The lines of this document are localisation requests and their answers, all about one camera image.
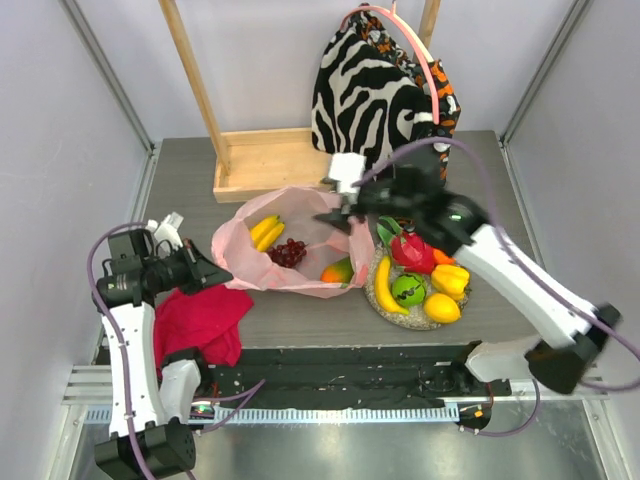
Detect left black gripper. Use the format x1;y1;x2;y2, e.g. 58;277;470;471
143;238;232;296

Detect pink plastic bag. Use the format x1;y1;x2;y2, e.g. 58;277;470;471
211;187;374;299

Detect orange green fake mango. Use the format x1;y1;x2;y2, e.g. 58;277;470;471
320;256;354;284

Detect fake dark grapes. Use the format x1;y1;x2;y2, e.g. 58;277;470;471
267;238;307;269

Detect small fake banana bunch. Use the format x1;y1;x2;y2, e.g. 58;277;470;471
250;215;285;252

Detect fake red fruit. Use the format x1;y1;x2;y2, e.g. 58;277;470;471
376;216;436;275

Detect fake green apple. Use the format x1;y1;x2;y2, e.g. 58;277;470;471
391;273;428;308

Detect fake orange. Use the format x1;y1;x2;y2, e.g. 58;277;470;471
432;248;456;265

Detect fake yellow mango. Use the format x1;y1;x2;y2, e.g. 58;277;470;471
431;264;471;301

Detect fake yellow lemon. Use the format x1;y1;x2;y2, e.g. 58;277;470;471
424;293;462;324

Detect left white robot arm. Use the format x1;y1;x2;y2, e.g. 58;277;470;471
89;222;232;479

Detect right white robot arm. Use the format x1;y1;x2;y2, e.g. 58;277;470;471
316;153;621;395

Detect red cloth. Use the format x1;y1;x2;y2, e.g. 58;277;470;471
153;285;254;372

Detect wooden clothes rack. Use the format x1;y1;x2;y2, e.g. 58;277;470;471
159;1;428;203

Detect zebra print garment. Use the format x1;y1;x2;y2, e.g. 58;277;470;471
311;11;444;167

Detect pink clothes hanger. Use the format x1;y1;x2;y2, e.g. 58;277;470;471
342;3;441;126

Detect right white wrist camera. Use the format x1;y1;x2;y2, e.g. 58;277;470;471
326;153;366;197

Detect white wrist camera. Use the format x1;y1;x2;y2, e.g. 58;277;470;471
146;212;184;249
326;153;366;197

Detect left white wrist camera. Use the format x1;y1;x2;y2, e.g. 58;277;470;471
146;212;184;249

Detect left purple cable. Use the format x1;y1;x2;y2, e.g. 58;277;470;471
87;222;266;480

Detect purple cable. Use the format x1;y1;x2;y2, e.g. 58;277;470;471
359;135;640;436
87;222;266;480

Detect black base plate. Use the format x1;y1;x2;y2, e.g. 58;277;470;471
210;345;512;410

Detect white cable duct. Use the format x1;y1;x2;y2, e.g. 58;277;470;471
84;405;460;425

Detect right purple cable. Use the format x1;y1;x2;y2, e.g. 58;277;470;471
359;135;640;436

